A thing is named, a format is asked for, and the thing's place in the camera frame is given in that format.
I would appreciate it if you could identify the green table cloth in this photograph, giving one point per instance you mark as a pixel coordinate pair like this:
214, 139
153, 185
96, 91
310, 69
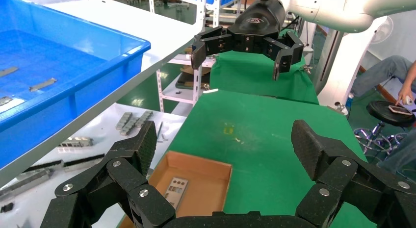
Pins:
253, 77
260, 139

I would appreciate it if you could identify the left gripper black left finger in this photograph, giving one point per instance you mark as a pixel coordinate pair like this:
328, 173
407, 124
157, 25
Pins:
125, 174

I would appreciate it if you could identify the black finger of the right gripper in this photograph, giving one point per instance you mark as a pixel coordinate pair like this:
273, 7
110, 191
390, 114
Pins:
198, 56
286, 59

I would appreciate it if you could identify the silver binder clip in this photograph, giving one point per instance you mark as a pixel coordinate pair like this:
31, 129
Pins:
307, 69

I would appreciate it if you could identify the black round stool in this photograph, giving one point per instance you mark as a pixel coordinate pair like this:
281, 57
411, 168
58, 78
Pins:
383, 114

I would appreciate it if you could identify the shallow cardboard box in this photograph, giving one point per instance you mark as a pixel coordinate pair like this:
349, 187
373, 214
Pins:
201, 187

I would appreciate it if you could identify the blue plastic tray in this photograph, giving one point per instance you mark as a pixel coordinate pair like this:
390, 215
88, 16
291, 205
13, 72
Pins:
81, 48

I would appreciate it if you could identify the grey toothed connector strip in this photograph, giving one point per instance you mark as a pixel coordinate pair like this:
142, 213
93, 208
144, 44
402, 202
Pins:
124, 120
144, 117
130, 126

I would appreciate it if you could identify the bare person forearm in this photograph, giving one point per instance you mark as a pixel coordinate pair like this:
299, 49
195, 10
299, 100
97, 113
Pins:
412, 75

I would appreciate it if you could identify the white flat base board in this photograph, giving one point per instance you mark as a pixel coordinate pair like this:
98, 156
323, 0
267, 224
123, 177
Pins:
104, 145

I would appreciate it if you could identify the silver perforated shield plate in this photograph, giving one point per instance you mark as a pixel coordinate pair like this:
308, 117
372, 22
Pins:
175, 192

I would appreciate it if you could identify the white metal storage rack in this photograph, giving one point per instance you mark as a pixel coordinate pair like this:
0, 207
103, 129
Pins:
196, 87

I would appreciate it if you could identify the white glossy shelf board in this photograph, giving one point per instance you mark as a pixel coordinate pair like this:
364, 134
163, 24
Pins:
146, 22

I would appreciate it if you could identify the white electric fan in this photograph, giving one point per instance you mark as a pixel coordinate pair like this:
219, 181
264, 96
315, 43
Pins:
383, 30

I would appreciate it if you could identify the thin dark metal rod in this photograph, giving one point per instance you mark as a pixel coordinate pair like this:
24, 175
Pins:
160, 132

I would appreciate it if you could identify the bare person hand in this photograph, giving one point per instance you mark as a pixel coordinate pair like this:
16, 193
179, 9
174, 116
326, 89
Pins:
406, 93

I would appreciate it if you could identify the small black part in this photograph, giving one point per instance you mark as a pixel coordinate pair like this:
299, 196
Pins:
6, 207

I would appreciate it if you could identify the flat grey metal frame plate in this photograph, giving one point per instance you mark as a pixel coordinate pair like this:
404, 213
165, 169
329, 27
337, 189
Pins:
26, 182

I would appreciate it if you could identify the flattened cardboard pieces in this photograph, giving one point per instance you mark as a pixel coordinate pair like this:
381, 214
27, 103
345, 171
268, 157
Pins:
190, 70

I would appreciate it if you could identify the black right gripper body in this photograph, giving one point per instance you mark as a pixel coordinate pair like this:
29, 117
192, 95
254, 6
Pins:
260, 22

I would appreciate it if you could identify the seated person in jeans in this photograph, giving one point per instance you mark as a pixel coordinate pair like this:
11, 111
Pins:
383, 70

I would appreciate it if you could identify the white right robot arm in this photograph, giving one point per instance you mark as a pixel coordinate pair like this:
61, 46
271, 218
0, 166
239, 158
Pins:
341, 9

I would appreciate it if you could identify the pink smartphone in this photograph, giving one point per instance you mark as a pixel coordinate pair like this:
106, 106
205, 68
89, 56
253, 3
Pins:
400, 110

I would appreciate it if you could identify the long slotted metal strip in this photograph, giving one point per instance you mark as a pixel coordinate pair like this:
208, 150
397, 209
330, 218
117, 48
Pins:
76, 142

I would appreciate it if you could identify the black and white robot torso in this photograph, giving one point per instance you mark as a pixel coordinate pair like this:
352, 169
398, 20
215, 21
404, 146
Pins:
344, 67

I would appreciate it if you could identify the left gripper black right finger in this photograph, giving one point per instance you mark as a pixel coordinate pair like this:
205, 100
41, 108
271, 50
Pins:
344, 174

